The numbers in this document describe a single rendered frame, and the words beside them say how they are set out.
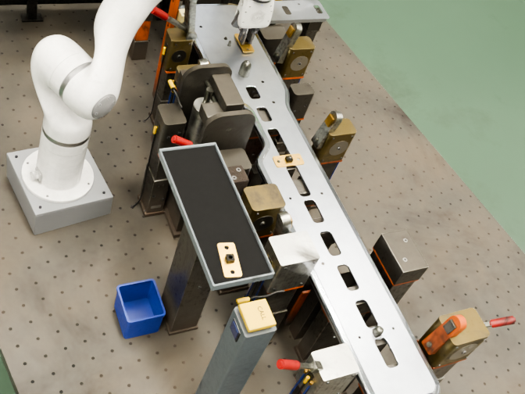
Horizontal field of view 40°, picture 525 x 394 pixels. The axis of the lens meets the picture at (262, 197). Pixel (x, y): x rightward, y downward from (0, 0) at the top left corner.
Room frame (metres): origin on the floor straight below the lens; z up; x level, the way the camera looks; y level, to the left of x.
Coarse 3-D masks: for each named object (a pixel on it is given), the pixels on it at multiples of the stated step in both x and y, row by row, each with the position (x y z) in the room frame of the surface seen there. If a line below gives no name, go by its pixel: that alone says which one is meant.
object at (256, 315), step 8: (240, 304) 0.79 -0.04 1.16; (248, 304) 0.80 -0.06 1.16; (256, 304) 0.81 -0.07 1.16; (264, 304) 0.82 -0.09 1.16; (240, 312) 0.78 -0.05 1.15; (248, 312) 0.78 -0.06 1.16; (256, 312) 0.79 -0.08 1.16; (264, 312) 0.80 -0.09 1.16; (248, 320) 0.77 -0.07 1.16; (256, 320) 0.78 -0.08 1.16; (264, 320) 0.78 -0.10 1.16; (272, 320) 0.79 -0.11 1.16; (248, 328) 0.75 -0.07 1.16; (256, 328) 0.76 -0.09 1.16; (264, 328) 0.77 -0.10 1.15
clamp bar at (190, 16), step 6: (186, 0) 1.64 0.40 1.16; (192, 0) 1.62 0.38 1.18; (186, 6) 1.64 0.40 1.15; (192, 6) 1.63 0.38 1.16; (186, 12) 1.64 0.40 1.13; (192, 12) 1.63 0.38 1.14; (186, 18) 1.64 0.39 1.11; (192, 18) 1.63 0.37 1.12; (186, 24) 1.64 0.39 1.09; (192, 24) 1.63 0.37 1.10; (192, 30) 1.64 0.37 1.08
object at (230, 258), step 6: (222, 246) 0.91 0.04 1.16; (228, 246) 0.91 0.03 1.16; (234, 246) 0.92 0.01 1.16; (222, 252) 0.89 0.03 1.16; (228, 252) 0.90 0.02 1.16; (234, 252) 0.91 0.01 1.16; (222, 258) 0.88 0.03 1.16; (228, 258) 0.88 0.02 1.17; (234, 258) 0.88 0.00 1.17; (222, 264) 0.86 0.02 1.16; (228, 264) 0.87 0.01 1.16; (234, 264) 0.88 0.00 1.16; (228, 270) 0.86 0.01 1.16; (234, 270) 0.86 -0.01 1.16; (240, 270) 0.87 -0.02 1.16; (228, 276) 0.84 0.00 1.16; (234, 276) 0.85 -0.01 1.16; (240, 276) 0.85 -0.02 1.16
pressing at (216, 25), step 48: (240, 48) 1.75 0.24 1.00; (288, 96) 1.63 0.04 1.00; (288, 144) 1.44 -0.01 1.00; (288, 192) 1.27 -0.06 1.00; (336, 240) 1.19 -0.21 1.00; (336, 288) 1.05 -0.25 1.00; (384, 288) 1.10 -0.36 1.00; (384, 336) 0.97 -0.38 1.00; (384, 384) 0.85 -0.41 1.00; (432, 384) 0.90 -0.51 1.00
